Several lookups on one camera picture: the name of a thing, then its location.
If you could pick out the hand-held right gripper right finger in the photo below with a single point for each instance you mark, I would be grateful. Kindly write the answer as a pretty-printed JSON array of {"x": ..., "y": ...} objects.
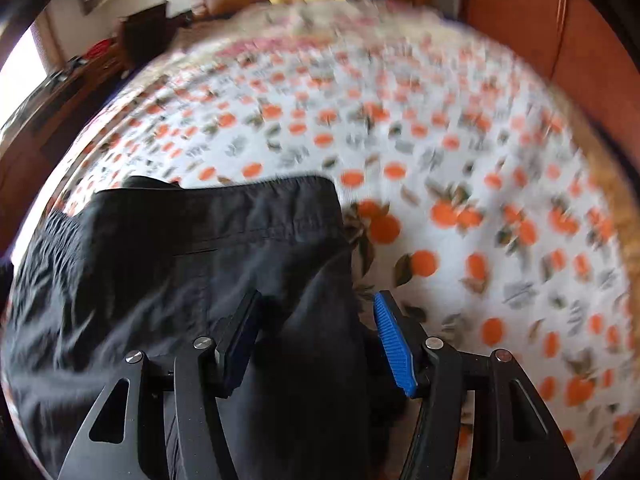
[{"x": 395, "y": 345}]

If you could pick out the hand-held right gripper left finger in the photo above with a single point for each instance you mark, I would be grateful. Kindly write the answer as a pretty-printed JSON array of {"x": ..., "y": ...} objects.
[{"x": 240, "y": 350}]

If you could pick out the black jacket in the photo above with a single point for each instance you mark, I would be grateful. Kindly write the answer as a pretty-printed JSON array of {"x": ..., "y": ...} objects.
[{"x": 175, "y": 270}]

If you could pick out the orange print bed sheet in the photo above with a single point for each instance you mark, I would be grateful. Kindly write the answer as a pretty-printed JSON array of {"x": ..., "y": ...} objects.
[{"x": 450, "y": 160}]

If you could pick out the wooden desk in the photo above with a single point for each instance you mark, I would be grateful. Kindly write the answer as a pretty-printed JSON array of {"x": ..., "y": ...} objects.
[{"x": 45, "y": 120}]

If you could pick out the floral blanket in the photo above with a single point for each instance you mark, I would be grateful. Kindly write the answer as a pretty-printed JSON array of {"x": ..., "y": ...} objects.
[{"x": 300, "y": 27}]

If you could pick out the red object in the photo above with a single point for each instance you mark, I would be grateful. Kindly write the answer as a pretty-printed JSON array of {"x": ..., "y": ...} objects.
[{"x": 97, "y": 49}]

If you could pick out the window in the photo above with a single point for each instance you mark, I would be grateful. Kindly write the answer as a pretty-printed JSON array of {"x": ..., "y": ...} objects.
[{"x": 25, "y": 75}]

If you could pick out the wooden slatted wardrobe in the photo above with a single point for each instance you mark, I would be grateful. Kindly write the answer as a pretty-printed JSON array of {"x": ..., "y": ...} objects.
[{"x": 525, "y": 20}]

